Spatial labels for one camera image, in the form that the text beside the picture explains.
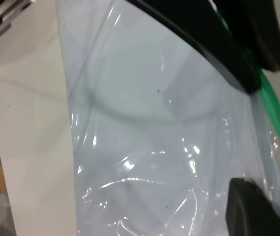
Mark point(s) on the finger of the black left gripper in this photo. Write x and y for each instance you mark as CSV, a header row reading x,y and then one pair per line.
x,y
260,32
204,29

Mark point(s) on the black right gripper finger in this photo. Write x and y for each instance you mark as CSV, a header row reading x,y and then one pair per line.
x,y
253,214

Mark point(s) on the clear zip bag green zipper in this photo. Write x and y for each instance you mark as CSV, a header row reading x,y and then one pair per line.
x,y
154,135

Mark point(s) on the silver metal bracket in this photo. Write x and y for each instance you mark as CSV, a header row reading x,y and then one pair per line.
x,y
9,14

